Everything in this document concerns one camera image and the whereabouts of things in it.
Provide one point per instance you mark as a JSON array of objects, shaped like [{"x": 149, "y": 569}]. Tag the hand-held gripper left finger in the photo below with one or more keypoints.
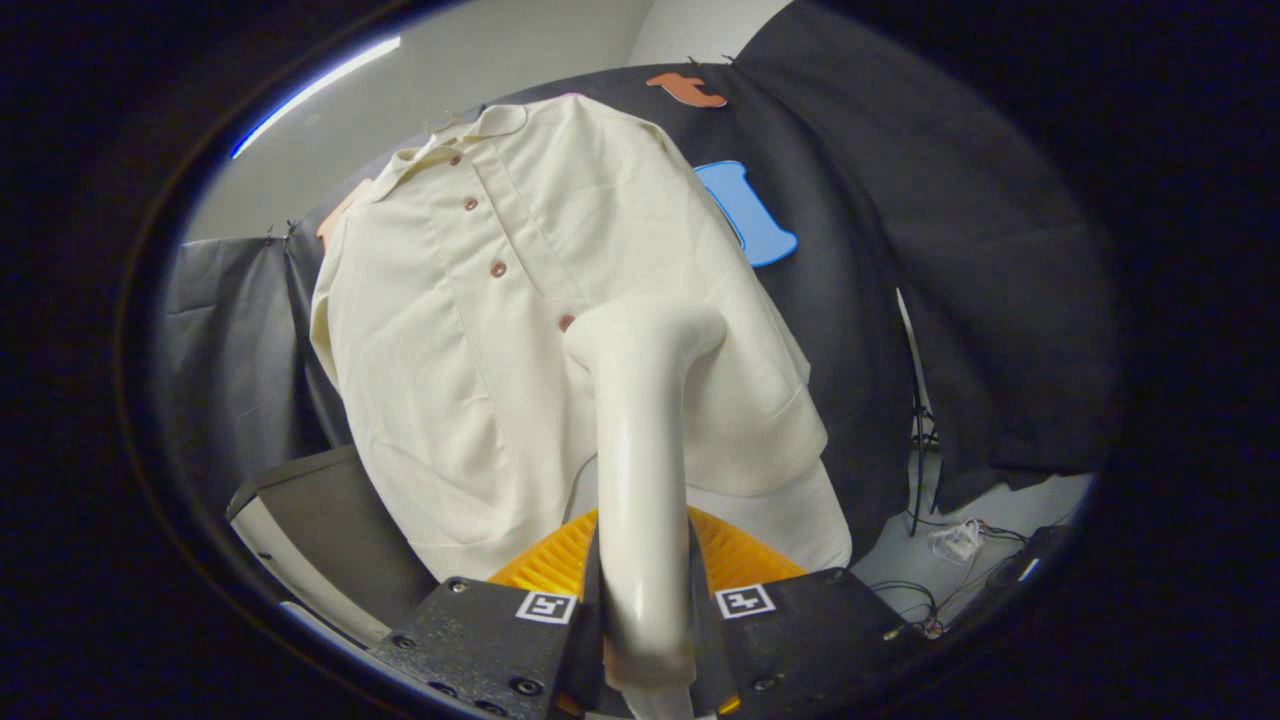
[{"x": 500, "y": 640}]

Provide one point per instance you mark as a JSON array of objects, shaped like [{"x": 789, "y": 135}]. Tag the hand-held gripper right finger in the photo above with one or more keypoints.
[{"x": 800, "y": 640}]

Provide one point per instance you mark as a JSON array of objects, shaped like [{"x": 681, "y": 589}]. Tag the white garment steamer head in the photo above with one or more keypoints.
[{"x": 640, "y": 450}]

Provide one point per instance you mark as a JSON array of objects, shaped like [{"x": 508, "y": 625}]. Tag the cream button shirt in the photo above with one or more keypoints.
[{"x": 440, "y": 380}]

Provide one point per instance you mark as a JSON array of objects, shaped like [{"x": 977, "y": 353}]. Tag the crumpled clear plastic bag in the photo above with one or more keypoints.
[{"x": 958, "y": 540}]

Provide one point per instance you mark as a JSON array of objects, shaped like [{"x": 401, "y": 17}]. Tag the grey cabinet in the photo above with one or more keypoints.
[{"x": 340, "y": 520}]

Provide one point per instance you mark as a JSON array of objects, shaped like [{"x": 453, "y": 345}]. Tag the thin stand pole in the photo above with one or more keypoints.
[{"x": 915, "y": 420}]

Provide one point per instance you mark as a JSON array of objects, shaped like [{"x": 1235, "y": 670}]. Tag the black backdrop cloth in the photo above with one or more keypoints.
[{"x": 950, "y": 250}]

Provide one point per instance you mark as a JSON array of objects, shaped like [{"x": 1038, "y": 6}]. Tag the small metal clip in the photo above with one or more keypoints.
[
  {"x": 280, "y": 230},
  {"x": 710, "y": 61}
]

